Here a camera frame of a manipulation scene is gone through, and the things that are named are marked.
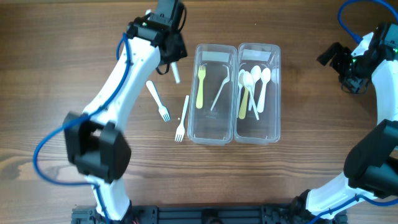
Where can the yellow fork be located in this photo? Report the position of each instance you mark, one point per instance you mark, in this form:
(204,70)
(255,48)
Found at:
(201,77)

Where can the white spoon lone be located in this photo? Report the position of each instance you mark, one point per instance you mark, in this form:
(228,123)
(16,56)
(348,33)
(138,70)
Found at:
(240,85)

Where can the white spoon top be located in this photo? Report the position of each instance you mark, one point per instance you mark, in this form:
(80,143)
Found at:
(256,73)

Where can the clear plastic container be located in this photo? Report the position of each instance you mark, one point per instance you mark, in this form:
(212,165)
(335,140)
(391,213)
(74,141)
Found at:
(204,125)
(267,129)

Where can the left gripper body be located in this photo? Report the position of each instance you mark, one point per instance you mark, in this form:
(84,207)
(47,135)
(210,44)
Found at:
(180,51)

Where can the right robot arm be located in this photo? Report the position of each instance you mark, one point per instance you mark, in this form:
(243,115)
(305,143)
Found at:
(369,173)

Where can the light blue fork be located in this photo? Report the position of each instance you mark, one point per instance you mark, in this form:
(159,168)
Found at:
(175,72)

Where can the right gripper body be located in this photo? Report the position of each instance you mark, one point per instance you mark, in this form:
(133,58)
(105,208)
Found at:
(351,73)

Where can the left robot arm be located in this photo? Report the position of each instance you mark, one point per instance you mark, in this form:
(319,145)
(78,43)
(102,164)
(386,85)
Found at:
(94,139)

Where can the yellow-green spoon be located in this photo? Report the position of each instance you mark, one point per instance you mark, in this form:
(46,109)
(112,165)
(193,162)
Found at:
(244,103)

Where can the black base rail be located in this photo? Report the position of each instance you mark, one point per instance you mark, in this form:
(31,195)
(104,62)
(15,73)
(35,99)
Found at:
(265,214)

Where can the white fork pile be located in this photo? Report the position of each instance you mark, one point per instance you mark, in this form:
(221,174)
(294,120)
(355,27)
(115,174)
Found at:
(162,109)

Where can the white spoon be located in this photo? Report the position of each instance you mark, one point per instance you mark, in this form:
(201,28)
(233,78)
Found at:
(249,84)
(265,78)
(256,73)

